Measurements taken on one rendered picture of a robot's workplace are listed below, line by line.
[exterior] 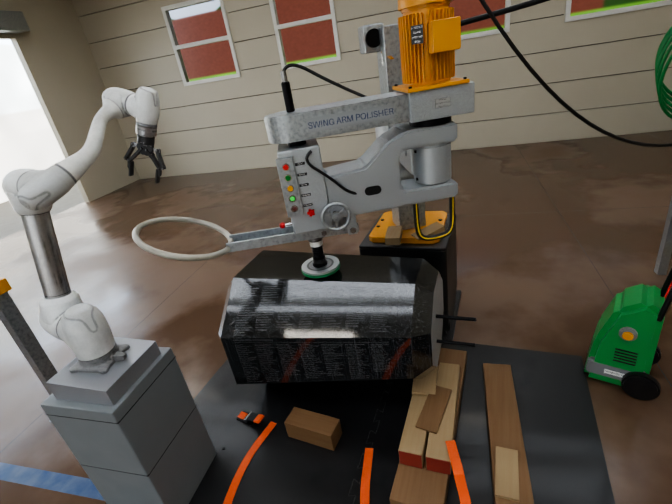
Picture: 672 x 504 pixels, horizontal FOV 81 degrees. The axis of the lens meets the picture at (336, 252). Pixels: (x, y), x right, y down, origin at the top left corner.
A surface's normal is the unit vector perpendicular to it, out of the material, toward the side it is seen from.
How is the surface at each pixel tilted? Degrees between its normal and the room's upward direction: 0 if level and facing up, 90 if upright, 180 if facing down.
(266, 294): 45
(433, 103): 90
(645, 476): 0
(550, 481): 0
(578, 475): 0
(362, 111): 90
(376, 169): 90
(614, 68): 90
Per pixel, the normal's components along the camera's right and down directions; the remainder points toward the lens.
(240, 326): -0.32, -0.30
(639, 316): -0.58, 0.44
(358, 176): 0.11, 0.43
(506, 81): -0.24, 0.47
